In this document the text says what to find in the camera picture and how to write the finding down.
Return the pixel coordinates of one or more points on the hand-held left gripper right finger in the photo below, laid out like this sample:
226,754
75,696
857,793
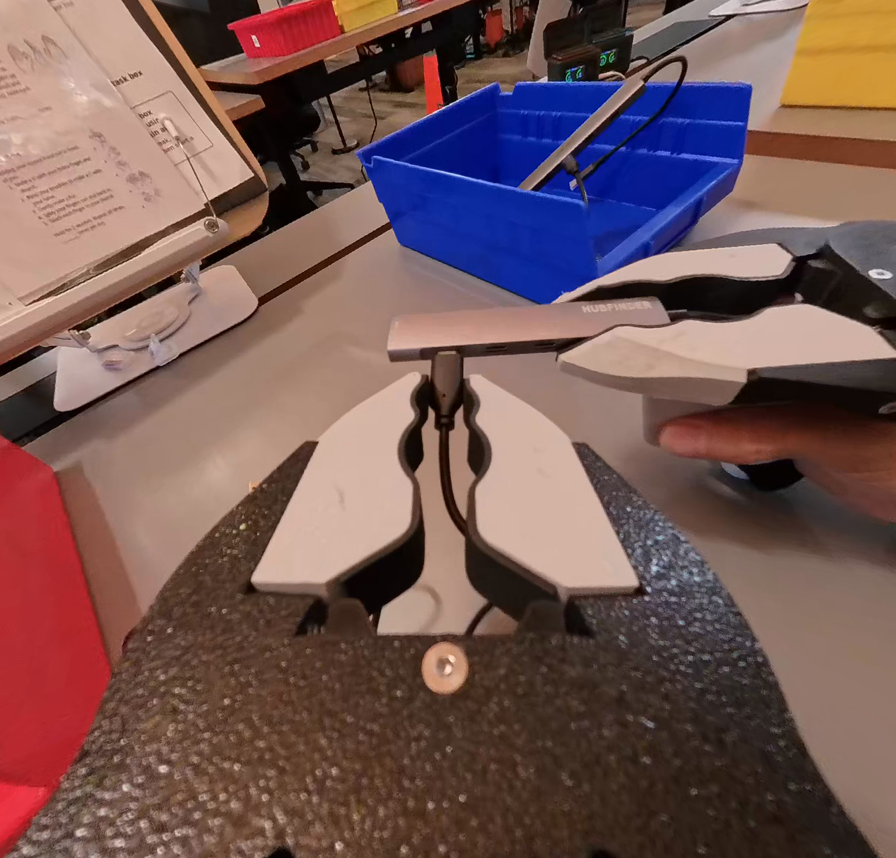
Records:
553,515

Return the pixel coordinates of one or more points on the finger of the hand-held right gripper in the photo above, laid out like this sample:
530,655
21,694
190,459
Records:
700,266
756,347

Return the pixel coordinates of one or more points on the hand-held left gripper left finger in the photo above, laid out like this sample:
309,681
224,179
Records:
336,508

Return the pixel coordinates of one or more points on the blue plastic bin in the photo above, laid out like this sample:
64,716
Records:
490,221

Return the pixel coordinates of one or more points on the red plastic bin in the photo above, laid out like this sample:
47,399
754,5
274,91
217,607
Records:
42,592

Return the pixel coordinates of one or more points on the person's right hand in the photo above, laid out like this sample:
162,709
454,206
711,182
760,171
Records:
805,445

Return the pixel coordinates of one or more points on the yellow plastic bin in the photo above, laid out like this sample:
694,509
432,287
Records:
847,46

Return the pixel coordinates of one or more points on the black battery charger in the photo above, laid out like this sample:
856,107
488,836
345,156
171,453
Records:
588,56

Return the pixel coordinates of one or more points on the instruction sheet on stand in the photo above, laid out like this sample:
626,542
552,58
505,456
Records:
210,305

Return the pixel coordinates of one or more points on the wooden table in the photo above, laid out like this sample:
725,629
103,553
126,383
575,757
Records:
392,35

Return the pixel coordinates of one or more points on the small yellow bin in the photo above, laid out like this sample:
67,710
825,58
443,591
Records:
367,4

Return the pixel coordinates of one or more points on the laminated exercise sheet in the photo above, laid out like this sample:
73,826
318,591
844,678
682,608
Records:
70,172

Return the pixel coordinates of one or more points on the white instruction sheet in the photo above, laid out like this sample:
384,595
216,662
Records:
140,46

